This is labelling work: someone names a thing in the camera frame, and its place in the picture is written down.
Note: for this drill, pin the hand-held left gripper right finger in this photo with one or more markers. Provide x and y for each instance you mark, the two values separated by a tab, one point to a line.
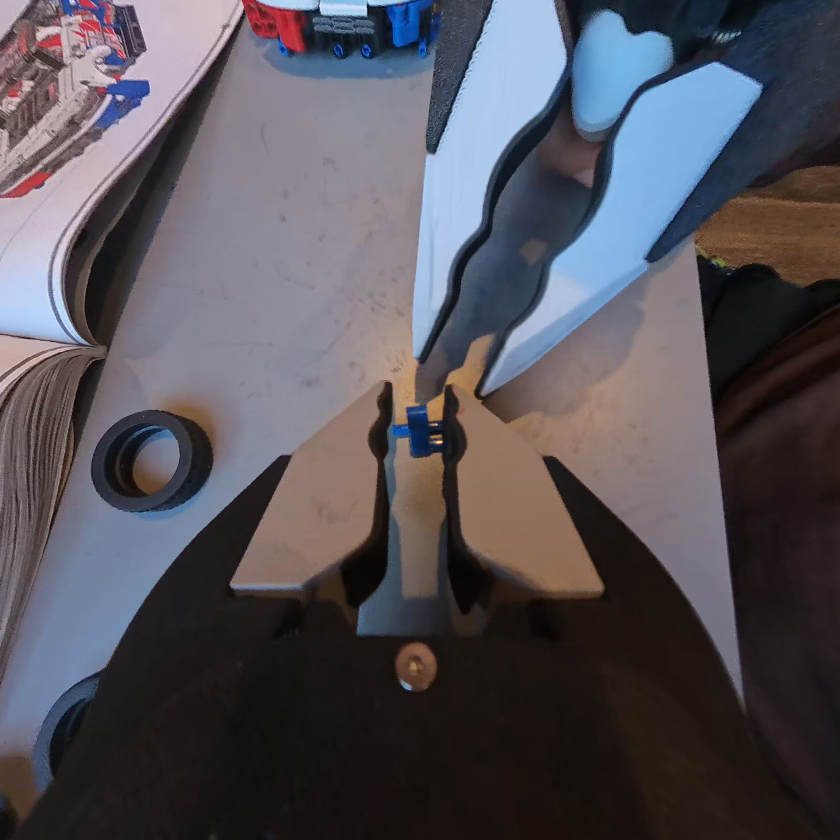
518	518

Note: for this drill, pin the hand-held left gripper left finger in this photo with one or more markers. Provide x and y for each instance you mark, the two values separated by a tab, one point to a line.
308	518

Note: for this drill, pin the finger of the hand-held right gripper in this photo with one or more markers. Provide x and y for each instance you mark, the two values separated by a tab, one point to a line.
479	131
656	164

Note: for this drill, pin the grey desk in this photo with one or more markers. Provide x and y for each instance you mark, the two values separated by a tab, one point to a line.
295	229

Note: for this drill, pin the person's right hand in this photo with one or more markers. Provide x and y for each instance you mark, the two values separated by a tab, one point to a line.
577	164

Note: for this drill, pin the toy car model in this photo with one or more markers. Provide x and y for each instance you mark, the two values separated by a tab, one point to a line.
341	26

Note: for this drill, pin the person's black trousers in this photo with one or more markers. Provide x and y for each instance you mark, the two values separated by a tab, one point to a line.
741	315

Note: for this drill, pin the black toy tyre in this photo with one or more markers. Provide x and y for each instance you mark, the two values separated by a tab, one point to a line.
56	715
108	472

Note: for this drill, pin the open instruction booklet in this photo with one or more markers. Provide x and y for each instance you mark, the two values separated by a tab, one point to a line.
39	262

